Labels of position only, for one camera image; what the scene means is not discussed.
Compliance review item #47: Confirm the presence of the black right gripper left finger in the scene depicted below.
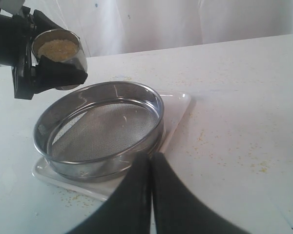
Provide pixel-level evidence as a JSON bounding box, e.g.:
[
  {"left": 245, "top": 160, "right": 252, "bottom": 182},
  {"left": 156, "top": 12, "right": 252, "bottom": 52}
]
[{"left": 69, "top": 154, "right": 151, "bottom": 234}]

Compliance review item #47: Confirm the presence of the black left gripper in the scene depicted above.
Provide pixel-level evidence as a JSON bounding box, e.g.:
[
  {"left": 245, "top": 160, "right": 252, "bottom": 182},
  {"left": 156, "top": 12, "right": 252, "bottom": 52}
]
[{"left": 11, "top": 6, "right": 88, "bottom": 99}]

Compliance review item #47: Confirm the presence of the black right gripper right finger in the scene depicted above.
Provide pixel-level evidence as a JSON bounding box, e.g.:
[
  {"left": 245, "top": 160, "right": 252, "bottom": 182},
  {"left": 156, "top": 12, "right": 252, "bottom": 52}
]
[{"left": 150, "top": 153, "right": 248, "bottom": 234}]

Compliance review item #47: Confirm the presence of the yellow grain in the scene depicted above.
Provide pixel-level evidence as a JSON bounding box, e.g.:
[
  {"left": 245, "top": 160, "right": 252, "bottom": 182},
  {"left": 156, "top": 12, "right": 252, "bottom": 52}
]
[{"left": 38, "top": 39, "right": 78, "bottom": 62}]

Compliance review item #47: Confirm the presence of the stainless steel cup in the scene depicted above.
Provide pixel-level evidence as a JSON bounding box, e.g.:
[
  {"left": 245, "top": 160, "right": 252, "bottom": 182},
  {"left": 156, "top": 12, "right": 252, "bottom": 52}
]
[{"left": 31, "top": 29, "right": 88, "bottom": 93}]

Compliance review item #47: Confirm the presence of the round stainless steel sieve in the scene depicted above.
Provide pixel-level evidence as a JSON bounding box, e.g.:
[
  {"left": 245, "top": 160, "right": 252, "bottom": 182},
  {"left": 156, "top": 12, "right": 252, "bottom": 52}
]
[{"left": 33, "top": 81, "right": 165, "bottom": 181}]

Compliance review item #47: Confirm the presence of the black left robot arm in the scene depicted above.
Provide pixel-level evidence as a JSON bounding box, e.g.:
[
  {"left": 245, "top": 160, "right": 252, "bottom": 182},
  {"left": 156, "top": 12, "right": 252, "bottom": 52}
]
[{"left": 0, "top": 6, "right": 88, "bottom": 100}]

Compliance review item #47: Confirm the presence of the white backdrop curtain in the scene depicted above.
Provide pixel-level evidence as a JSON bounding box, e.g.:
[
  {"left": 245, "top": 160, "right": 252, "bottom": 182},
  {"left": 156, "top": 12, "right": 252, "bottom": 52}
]
[{"left": 24, "top": 0, "right": 293, "bottom": 57}]

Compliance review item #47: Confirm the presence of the white square plastic tray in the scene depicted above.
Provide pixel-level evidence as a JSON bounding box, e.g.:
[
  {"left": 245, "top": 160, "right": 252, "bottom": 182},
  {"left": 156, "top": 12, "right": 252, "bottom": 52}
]
[{"left": 32, "top": 91, "right": 191, "bottom": 201}]

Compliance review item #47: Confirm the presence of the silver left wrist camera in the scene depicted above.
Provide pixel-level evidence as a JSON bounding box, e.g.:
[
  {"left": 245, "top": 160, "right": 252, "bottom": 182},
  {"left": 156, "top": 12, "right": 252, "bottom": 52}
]
[{"left": 0, "top": 0, "right": 25, "bottom": 15}]

